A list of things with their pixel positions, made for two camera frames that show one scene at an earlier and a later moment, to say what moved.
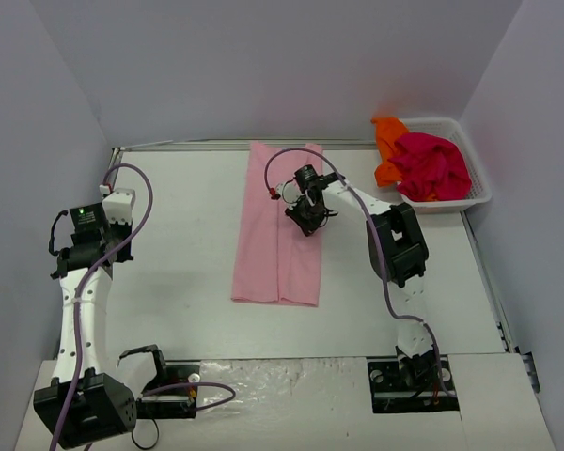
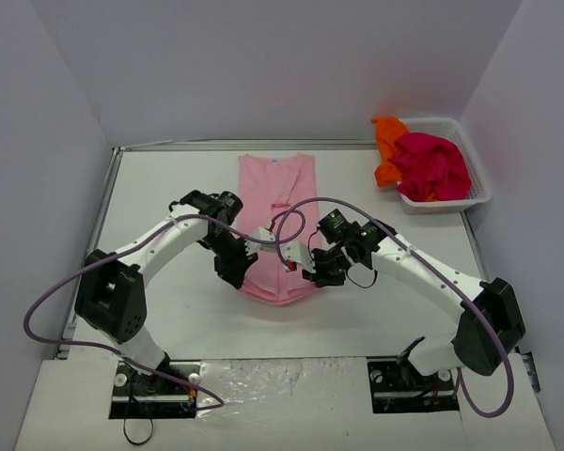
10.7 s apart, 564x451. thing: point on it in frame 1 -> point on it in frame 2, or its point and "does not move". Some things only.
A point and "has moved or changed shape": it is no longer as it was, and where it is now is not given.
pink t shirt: (275, 261) has moved or changed shape
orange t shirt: (388, 129) does not move
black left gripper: (75, 258) -> (235, 267)
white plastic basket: (480, 190) does not move
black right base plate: (425, 384) does not move
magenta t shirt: (430, 165) does not move
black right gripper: (305, 216) -> (323, 271)
